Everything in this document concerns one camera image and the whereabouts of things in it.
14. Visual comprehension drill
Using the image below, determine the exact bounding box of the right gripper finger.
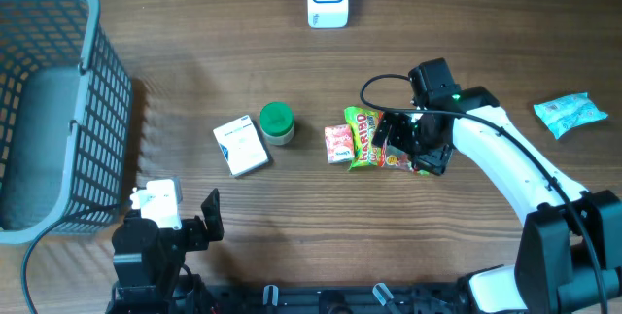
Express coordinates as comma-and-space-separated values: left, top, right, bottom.
412, 146, 453, 176
371, 112, 395, 148

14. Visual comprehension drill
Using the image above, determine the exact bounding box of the Haribo gummy candy bag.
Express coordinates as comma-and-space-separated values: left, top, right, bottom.
344, 106, 417, 173

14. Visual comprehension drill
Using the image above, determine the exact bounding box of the green lid white jar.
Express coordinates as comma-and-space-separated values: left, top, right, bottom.
259, 102, 294, 146

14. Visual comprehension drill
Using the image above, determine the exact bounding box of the light blue tissue pack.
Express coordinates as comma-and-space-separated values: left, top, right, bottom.
534, 92, 608, 140

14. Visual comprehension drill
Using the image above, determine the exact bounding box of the white blue cardboard box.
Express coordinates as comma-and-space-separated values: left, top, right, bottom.
213, 115, 268, 177

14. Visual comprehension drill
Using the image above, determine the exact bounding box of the grey plastic shopping basket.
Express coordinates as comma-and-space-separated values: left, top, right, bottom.
1, 0, 133, 245

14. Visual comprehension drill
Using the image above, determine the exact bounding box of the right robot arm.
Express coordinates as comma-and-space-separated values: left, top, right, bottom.
374, 58, 621, 313

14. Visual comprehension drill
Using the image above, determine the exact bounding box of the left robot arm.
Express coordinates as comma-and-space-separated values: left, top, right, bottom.
106, 190, 225, 314

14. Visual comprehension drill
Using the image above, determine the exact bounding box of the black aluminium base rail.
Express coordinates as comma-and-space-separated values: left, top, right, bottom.
208, 283, 470, 314

